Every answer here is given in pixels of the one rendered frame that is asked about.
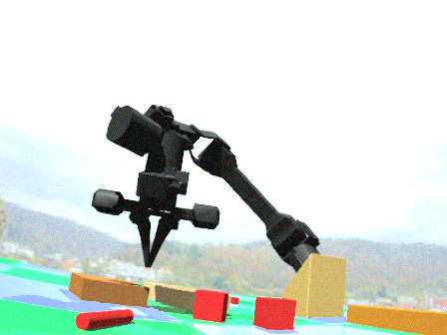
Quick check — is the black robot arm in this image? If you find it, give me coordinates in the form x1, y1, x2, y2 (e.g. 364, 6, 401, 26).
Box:
106, 105, 320, 273

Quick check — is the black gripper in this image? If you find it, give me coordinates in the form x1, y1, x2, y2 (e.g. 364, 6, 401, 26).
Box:
91, 160, 221, 268

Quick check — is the red cylinder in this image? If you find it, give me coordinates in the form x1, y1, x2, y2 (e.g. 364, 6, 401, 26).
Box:
75, 309, 134, 330

